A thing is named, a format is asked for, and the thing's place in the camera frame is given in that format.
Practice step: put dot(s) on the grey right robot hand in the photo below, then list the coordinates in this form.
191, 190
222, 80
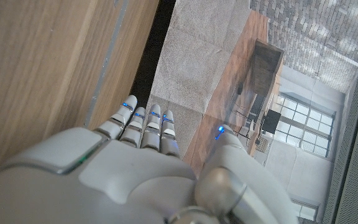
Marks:
120, 180

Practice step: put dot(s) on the printed room backdrop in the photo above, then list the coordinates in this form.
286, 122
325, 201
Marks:
197, 46

